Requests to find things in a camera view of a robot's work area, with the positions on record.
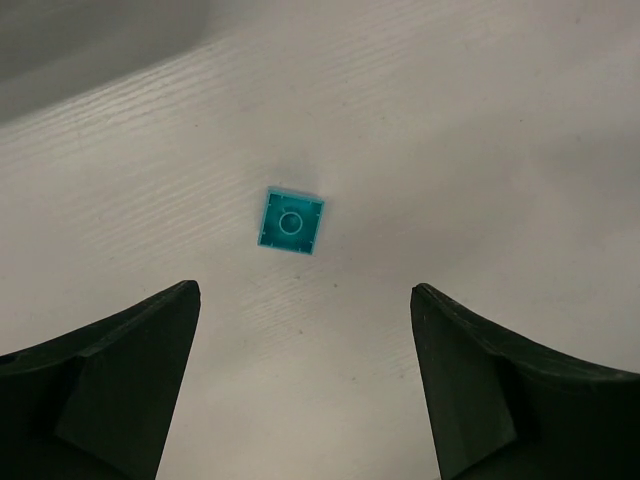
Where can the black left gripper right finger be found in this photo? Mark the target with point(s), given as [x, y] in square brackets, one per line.
[502, 406]

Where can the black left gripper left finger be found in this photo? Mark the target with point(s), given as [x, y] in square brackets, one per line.
[97, 402]

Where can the light blue lego brick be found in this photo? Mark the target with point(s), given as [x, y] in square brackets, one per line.
[291, 221]

